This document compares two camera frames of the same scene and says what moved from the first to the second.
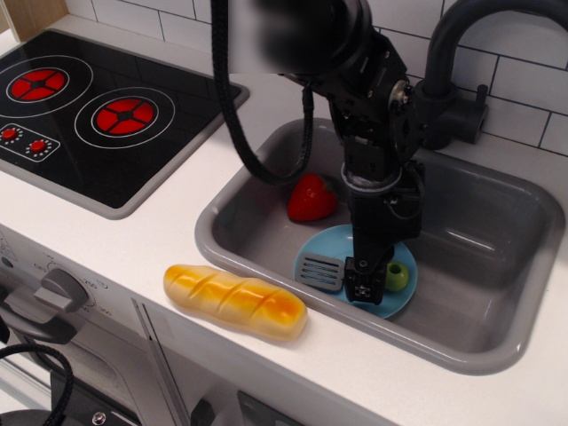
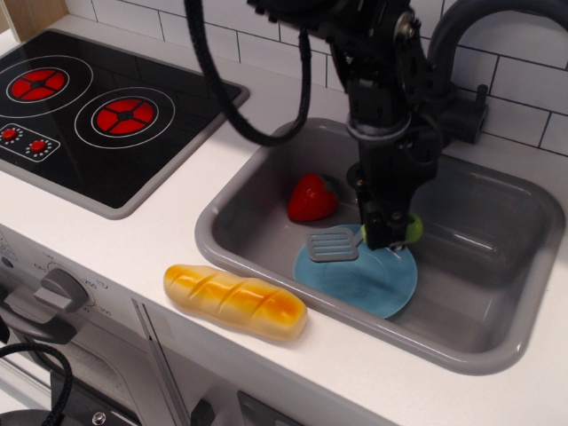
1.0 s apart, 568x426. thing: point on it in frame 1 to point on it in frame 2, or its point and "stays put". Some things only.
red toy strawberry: x=310 y=199 stays put
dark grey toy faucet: x=446 y=114 stays put
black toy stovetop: x=97 y=127 stays put
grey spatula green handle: x=322 y=272 to x=330 y=244
